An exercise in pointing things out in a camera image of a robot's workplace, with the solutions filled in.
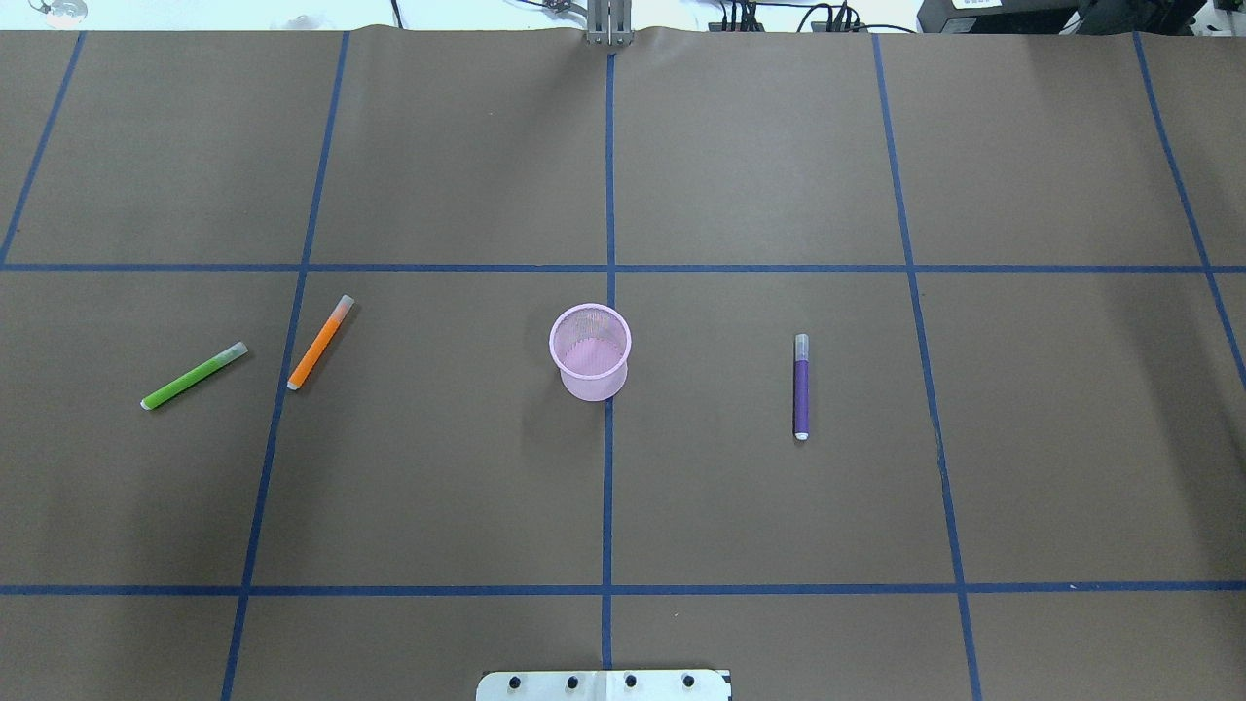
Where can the green highlighter pen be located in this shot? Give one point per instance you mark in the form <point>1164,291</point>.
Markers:
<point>197,374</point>

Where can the pink mesh pen holder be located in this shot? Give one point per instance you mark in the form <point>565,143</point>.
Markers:
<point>590,346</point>

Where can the purple highlighter pen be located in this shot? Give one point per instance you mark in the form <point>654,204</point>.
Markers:
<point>801,388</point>

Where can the orange highlighter pen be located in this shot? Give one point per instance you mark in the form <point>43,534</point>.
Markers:
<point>319,344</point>

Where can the black equipment box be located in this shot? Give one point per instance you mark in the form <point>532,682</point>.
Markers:
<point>1091,18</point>

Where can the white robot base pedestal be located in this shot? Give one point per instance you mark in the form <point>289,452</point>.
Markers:
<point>639,684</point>

